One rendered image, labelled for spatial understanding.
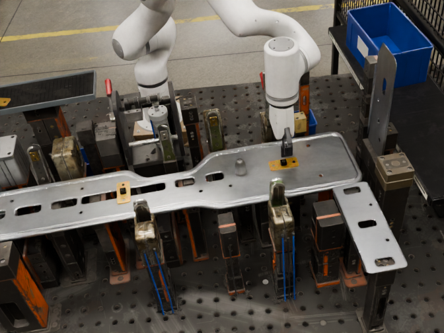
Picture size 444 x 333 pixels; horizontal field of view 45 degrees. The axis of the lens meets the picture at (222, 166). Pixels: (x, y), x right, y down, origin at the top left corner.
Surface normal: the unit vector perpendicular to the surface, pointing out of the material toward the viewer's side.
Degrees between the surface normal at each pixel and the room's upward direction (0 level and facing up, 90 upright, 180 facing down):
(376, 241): 0
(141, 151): 0
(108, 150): 90
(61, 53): 0
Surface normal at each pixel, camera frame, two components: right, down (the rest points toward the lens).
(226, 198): -0.10, -0.72
